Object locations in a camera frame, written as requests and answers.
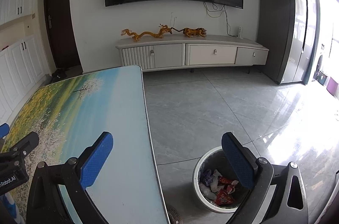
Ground golden tiger figurine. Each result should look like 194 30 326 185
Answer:
181 27 207 38

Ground television cables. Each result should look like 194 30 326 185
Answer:
204 2 240 37

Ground dark storage box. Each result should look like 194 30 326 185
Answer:
316 70 329 86

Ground white tissue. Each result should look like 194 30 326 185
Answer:
199 183 217 201

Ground white round trash bin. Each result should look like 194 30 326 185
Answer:
192 147 255 214

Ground round grille appliance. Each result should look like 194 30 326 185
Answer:
166 204 184 224

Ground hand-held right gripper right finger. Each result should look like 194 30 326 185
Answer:
222 132 310 224

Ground purple storage box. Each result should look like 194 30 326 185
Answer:
326 77 339 96

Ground grey refrigerator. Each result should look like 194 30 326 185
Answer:
257 0 319 86

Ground white television cabinet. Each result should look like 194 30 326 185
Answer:
115 35 270 74

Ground dark shoes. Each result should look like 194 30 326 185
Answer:
50 68 70 83

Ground dark brown door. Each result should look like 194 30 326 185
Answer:
44 0 81 70

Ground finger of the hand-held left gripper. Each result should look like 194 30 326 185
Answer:
0 131 40 161
0 123 10 139

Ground golden dragon figurine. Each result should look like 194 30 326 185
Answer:
120 24 174 42

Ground landscape print table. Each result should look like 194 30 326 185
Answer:
0 64 171 224

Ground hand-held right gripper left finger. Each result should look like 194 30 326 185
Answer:
26 131 114 224

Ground person's left hand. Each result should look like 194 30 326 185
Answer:
3 191 26 224

